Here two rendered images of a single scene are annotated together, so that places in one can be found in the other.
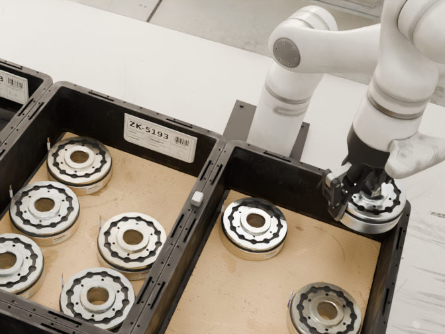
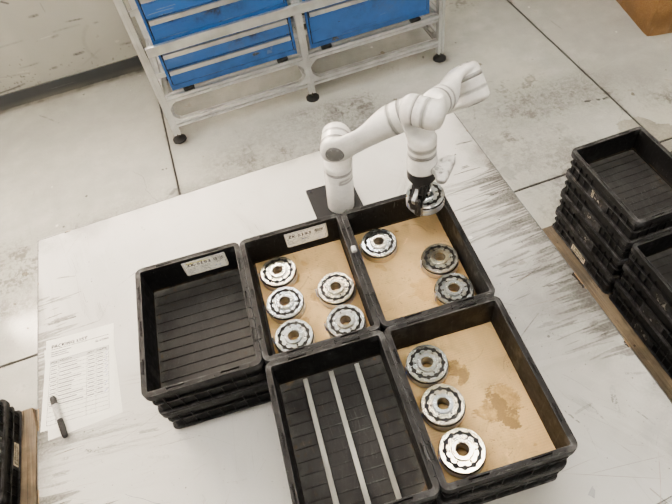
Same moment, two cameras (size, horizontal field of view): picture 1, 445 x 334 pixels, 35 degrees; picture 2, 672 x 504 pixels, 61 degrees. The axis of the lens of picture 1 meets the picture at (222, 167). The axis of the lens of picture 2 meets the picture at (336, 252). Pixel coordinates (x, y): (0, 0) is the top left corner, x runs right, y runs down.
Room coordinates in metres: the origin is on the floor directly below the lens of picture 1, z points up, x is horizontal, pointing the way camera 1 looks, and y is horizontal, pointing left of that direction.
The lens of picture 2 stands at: (-0.24, 0.34, 2.16)
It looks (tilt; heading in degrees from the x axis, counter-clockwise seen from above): 52 degrees down; 343
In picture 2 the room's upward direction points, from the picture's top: 11 degrees counter-clockwise
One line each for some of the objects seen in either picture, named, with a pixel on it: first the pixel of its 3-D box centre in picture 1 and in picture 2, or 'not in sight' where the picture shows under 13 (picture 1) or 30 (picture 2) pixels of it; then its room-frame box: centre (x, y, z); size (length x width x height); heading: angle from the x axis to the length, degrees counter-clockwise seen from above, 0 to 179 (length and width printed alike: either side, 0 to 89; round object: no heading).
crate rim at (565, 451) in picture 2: not in sight; (472, 385); (0.18, -0.04, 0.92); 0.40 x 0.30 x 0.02; 169
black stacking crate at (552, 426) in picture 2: not in sight; (471, 394); (0.18, -0.04, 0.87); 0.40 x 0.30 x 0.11; 169
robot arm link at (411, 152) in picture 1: (400, 121); (429, 158); (0.64, -0.20, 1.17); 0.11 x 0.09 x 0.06; 40
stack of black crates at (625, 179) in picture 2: not in sight; (622, 212); (0.69, -1.10, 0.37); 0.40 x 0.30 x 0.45; 173
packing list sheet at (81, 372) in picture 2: not in sight; (79, 376); (0.82, 0.87, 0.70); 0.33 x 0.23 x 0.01; 173
